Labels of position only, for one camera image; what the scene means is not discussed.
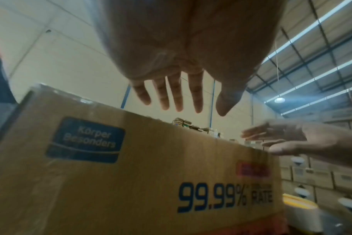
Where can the stack of white cartons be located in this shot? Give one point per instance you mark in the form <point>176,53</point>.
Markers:
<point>321,176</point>

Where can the person's left hand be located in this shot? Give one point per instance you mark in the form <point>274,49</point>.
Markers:
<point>176,36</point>

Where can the person's right hand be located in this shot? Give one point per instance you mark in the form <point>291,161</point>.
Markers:
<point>309,140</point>

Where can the hanging ceiling lamp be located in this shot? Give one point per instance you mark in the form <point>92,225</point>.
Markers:
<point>279,100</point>

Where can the brown cardboard box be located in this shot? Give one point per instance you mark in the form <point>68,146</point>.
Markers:
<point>121,183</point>

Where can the yellow tape roll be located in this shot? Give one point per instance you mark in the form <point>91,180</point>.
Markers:
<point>302,215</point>

